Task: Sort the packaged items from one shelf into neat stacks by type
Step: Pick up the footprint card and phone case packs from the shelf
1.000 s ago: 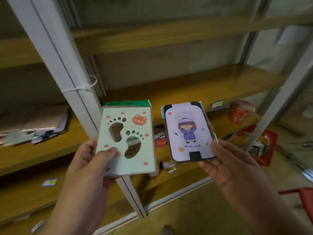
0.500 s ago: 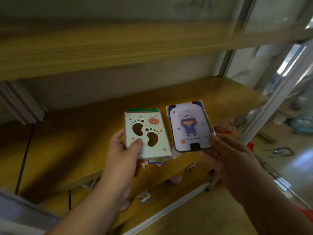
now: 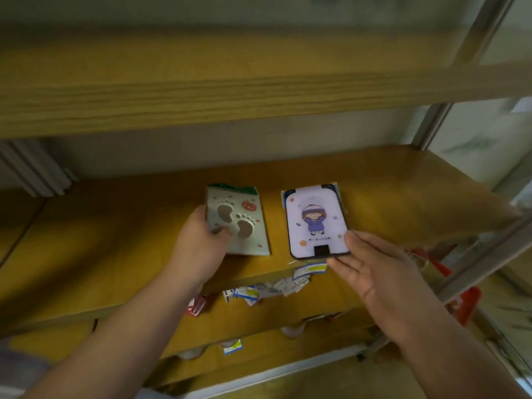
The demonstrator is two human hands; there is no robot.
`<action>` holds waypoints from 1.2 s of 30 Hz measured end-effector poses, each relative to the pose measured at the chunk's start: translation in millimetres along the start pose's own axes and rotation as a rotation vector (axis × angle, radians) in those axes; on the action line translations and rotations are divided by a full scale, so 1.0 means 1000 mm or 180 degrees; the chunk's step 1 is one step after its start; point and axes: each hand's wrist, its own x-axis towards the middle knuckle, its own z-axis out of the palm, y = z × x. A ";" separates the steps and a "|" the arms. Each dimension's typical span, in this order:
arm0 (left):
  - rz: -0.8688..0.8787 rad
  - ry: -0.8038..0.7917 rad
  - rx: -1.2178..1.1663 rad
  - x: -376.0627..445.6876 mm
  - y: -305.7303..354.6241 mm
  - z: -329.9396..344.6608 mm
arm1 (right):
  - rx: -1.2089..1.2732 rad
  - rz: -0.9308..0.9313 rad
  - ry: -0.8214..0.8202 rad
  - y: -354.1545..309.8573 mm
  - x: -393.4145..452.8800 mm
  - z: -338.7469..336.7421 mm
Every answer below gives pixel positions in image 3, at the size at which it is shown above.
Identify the person's left hand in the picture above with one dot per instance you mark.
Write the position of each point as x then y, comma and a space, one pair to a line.
195, 249

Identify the person's right hand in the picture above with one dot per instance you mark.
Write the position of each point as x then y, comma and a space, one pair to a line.
386, 286

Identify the mint footprint card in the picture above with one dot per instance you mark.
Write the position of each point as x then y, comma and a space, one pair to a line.
255, 236

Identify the purple cartoon girl card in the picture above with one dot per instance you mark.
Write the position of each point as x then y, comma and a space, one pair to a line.
316, 228

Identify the person's right forearm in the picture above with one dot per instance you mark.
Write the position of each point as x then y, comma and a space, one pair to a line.
457, 361

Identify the person's left forearm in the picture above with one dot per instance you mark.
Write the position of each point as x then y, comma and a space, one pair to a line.
124, 349

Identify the flat striped packet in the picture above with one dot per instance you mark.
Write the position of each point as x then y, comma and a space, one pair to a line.
322, 316

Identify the blue yellow price label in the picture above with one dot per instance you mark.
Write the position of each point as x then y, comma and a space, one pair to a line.
232, 346
309, 270

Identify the red plastic basket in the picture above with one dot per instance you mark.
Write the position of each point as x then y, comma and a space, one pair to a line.
465, 305

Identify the pile of white paper tags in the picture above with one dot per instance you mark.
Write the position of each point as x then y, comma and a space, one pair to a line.
287, 286

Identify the white round cup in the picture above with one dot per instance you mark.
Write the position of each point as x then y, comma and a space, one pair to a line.
293, 330
191, 353

